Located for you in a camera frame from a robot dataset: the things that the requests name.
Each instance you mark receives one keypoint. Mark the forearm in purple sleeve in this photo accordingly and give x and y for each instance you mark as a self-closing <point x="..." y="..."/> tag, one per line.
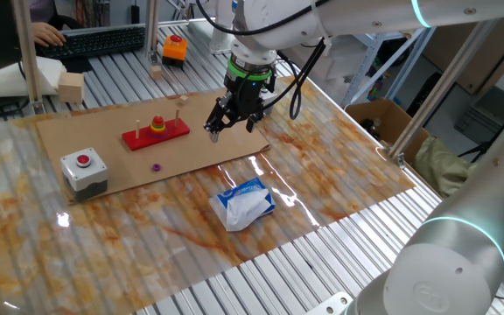
<point x="39" y="9"/>

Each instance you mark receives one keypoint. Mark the red Hanoi base with pegs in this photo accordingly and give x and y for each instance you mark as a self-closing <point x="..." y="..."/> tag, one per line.
<point x="138" y="141"/>

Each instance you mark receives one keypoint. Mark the person hand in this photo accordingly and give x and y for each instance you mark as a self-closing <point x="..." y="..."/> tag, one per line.
<point x="48" y="35"/>

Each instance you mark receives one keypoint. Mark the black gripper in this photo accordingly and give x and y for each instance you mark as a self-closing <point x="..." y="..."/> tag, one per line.
<point x="249" y="96"/>

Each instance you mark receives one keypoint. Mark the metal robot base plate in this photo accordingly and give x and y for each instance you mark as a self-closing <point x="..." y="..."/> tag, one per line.
<point x="328" y="306"/>

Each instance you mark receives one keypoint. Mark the small wooden cube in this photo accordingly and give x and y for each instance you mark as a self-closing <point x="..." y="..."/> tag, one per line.
<point x="156" y="72"/>
<point x="183" y="100"/>

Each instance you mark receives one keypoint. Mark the olive green bag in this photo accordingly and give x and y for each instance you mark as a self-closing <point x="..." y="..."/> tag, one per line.
<point x="440" y="168"/>

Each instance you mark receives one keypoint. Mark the aluminium frame post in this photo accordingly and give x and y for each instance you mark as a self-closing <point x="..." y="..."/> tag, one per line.
<point x="151" y="26"/>
<point x="444" y="87"/>
<point x="26" y="52"/>

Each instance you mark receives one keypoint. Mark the marble pattern table mat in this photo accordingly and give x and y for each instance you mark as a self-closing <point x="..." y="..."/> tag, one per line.
<point x="103" y="245"/>

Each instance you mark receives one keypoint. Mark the black computer keyboard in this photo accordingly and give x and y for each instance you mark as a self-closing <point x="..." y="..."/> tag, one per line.
<point x="99" y="41"/>

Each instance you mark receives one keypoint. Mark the white metal shelf rack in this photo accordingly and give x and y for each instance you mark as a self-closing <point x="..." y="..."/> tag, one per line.
<point x="368" y="65"/>

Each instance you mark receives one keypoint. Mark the brown wooden board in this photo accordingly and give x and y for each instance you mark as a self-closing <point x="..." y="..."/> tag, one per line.
<point x="497" y="52"/>

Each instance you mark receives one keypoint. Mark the open cardboard box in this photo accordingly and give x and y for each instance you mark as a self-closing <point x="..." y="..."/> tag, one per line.
<point x="392" y="114"/>

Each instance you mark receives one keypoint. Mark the orange emergency stop button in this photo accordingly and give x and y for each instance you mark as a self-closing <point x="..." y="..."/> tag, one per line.
<point x="174" y="51"/>

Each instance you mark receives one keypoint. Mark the blue white tissue pack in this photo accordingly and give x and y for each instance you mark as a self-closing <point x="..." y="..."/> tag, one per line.
<point x="241" y="205"/>

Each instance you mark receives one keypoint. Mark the brown cardboard sheet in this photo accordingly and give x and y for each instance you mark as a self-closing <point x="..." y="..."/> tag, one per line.
<point x="217" y="144"/>

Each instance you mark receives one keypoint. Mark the translucent plastic storage box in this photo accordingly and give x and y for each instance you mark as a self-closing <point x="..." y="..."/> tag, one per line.
<point x="344" y="61"/>

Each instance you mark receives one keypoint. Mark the grey equipment case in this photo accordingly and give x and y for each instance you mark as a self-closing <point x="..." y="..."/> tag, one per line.
<point x="488" y="118"/>

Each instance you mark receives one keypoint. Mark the large wooden block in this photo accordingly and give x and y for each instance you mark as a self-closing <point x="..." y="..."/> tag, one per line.
<point x="71" y="87"/>

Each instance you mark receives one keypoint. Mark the red push button box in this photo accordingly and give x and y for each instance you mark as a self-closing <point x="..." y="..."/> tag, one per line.
<point x="83" y="179"/>

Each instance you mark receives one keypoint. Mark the black computer case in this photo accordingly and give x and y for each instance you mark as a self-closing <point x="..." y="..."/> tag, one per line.
<point x="424" y="100"/>

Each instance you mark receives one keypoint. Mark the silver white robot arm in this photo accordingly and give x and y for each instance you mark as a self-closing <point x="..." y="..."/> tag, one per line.
<point x="453" y="262"/>

